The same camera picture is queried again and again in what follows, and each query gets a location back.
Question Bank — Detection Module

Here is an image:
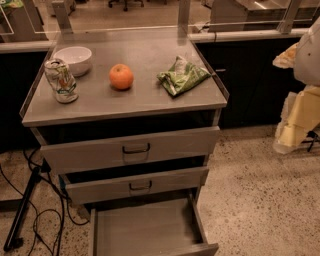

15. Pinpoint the grey metal drawer cabinet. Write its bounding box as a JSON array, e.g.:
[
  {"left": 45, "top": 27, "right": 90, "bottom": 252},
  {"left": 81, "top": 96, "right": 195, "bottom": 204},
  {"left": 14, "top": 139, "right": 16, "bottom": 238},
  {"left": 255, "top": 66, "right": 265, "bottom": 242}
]
[{"left": 18, "top": 27, "right": 230, "bottom": 256}]

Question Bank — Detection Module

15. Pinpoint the black stand leg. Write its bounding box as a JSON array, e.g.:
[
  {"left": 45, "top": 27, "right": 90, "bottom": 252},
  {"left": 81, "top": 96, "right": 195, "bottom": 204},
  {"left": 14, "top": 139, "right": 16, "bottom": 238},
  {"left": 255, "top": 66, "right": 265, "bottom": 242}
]
[{"left": 3, "top": 167, "right": 40, "bottom": 252}]

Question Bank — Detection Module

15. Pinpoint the white ceramic bowl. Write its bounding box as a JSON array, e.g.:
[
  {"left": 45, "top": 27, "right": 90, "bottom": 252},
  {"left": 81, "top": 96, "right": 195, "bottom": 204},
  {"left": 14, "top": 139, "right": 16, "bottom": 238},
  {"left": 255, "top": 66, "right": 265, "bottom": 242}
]
[{"left": 54, "top": 46, "right": 92, "bottom": 77}]

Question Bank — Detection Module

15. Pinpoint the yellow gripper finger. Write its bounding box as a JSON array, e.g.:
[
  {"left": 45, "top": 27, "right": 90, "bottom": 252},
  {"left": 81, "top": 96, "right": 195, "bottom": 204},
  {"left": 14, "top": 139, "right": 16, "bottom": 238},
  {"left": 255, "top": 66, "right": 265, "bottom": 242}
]
[{"left": 273, "top": 43, "right": 320, "bottom": 154}]

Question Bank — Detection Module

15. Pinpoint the black floor cable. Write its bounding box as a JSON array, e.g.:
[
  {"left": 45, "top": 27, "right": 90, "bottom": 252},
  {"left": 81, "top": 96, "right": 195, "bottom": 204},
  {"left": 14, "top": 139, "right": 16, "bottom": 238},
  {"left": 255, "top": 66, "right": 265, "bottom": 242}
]
[{"left": 0, "top": 148, "right": 90, "bottom": 256}]

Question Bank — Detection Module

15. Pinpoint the crushed soda can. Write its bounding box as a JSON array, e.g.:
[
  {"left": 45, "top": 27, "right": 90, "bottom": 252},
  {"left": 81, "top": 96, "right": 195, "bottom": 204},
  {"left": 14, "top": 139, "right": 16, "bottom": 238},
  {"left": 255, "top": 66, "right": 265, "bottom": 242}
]
[{"left": 44, "top": 58, "right": 78, "bottom": 104}]

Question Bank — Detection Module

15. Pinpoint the orange fruit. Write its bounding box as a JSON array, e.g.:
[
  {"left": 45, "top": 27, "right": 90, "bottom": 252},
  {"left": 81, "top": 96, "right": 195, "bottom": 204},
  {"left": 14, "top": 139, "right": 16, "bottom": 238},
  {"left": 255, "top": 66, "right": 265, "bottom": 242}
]
[{"left": 109, "top": 64, "right": 134, "bottom": 90}]

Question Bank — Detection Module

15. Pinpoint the grey top drawer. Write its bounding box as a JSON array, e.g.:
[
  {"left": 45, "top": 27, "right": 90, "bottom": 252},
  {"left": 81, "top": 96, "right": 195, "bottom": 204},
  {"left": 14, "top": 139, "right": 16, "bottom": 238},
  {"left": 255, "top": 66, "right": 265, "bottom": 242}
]
[{"left": 41, "top": 126, "right": 219, "bottom": 174}]

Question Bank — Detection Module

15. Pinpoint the black office chair base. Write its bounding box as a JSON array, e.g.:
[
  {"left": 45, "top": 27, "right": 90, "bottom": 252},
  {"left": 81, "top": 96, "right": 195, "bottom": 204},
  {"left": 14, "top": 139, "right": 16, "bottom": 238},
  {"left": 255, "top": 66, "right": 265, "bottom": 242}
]
[{"left": 108, "top": 0, "right": 144, "bottom": 12}]

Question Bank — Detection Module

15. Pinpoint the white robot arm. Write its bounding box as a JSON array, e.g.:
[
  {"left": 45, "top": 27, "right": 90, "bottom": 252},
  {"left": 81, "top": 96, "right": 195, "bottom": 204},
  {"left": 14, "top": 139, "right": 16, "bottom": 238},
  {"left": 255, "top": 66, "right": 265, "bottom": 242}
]
[{"left": 273, "top": 18, "right": 320, "bottom": 154}]

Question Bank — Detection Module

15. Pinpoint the grey drawer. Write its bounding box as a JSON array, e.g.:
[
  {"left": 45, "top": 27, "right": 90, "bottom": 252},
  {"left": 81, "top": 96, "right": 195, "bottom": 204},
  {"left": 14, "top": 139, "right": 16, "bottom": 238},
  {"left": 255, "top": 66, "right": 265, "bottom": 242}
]
[
  {"left": 41, "top": 126, "right": 219, "bottom": 174},
  {"left": 89, "top": 190, "right": 218, "bottom": 256},
  {"left": 66, "top": 167, "right": 208, "bottom": 204}
]

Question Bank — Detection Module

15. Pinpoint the grey bottom drawer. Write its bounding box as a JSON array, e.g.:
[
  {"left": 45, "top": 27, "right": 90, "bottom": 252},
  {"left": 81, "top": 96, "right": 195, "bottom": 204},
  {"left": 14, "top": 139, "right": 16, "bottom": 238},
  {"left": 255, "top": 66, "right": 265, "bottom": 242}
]
[{"left": 89, "top": 190, "right": 218, "bottom": 256}]

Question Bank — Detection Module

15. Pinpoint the green crumpled chip bag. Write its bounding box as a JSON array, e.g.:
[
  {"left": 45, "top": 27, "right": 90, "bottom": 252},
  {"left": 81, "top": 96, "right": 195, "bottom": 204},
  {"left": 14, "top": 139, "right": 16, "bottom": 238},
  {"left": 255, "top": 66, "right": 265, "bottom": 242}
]
[{"left": 157, "top": 56, "right": 211, "bottom": 97}]

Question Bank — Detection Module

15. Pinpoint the grey middle drawer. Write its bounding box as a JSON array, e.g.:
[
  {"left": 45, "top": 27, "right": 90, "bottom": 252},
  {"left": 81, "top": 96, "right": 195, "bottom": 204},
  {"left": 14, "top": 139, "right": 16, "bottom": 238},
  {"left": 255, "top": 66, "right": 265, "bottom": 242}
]
[{"left": 66, "top": 167, "right": 208, "bottom": 204}]

